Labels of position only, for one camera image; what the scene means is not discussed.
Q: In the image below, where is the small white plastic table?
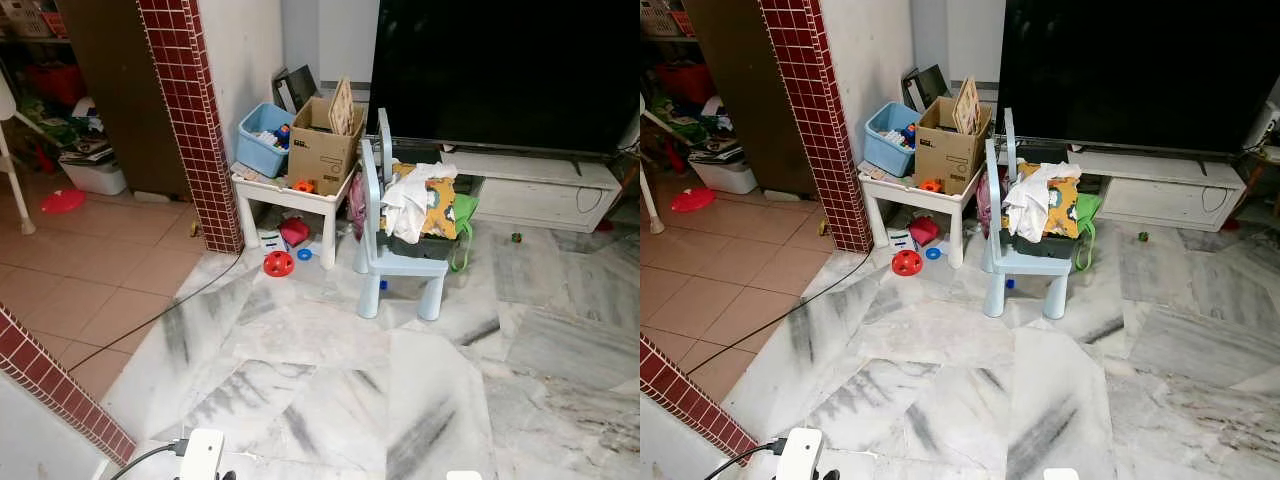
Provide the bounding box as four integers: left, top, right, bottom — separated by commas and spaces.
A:
857, 163, 977, 270
231, 163, 357, 270

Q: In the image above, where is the black flat frame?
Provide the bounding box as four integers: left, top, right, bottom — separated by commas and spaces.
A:
902, 64, 952, 114
271, 64, 322, 117

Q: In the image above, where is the green bag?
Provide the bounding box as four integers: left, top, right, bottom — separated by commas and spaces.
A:
449, 192, 480, 273
1073, 192, 1103, 273

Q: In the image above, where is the white storage box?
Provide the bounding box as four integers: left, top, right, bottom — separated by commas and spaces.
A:
59, 150, 129, 197
689, 150, 759, 195

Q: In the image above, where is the white chair leg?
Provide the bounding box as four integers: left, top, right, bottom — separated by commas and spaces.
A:
0, 74, 37, 237
640, 98, 667, 234

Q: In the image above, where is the blue plastic bin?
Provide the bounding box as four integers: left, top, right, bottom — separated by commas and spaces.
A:
862, 100, 922, 179
236, 102, 297, 180

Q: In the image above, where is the white television cabinet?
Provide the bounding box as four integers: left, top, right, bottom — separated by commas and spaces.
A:
440, 150, 624, 234
1064, 149, 1250, 232

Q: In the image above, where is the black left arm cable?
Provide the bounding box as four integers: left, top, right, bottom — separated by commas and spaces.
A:
109, 439, 189, 480
702, 438, 789, 480

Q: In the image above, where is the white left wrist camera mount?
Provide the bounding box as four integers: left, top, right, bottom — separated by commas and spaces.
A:
177, 427, 227, 480
774, 427, 825, 480

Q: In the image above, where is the black floor cable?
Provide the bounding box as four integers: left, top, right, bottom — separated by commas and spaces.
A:
64, 249, 247, 374
685, 249, 872, 377

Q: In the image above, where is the white lattice basket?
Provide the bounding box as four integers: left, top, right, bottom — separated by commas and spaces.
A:
0, 0, 53, 40
640, 0, 693, 37

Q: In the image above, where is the red plastic basket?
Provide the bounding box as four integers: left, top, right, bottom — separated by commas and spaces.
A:
654, 61, 714, 105
26, 61, 87, 107

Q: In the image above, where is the wooden puzzle board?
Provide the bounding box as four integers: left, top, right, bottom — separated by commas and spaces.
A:
327, 77, 357, 137
952, 76, 982, 135

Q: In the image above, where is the brown cardboard box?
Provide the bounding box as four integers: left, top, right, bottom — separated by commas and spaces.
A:
914, 96, 994, 195
287, 96, 367, 197

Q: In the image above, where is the white crumpled cloth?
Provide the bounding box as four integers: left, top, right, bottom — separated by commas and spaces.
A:
1002, 162, 1082, 245
381, 162, 460, 245

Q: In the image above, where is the light blue child chair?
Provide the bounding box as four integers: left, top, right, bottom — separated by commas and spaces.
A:
356, 108, 452, 322
982, 108, 1077, 322

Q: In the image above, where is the large black television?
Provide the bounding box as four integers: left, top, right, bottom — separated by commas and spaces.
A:
996, 0, 1280, 158
367, 0, 641, 162

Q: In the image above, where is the dark brown wooden door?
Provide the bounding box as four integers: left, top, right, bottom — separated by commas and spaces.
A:
682, 0, 817, 197
56, 0, 192, 202

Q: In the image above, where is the red plastic disc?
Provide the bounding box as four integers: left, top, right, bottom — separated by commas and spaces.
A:
40, 187, 87, 215
670, 186, 718, 214

